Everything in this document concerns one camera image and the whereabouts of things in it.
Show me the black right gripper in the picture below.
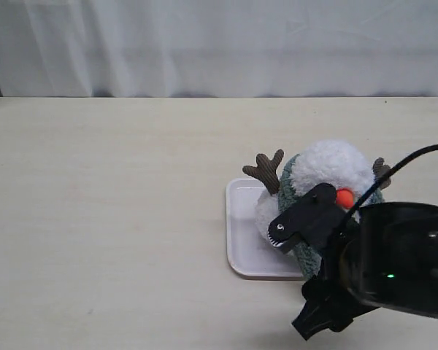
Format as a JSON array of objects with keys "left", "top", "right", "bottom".
[{"left": 291, "top": 233, "right": 365, "bottom": 341}]

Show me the green knitted scarf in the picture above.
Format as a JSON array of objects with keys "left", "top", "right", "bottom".
[{"left": 277, "top": 153, "right": 391, "bottom": 279}]

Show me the white plush snowman toy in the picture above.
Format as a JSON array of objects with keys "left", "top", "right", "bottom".
[{"left": 242, "top": 139, "right": 391, "bottom": 254}]

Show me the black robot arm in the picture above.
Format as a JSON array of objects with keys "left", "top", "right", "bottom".
[{"left": 292, "top": 202, "right": 438, "bottom": 340}]

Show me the white square tray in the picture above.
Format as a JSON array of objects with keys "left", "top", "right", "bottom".
[{"left": 225, "top": 178, "right": 304, "bottom": 281}]

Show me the white curtain backdrop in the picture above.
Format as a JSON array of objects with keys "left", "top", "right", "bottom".
[{"left": 0, "top": 1, "right": 438, "bottom": 97}]

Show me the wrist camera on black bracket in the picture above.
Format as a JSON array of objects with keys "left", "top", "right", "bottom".
[{"left": 267, "top": 183, "right": 346, "bottom": 254}]

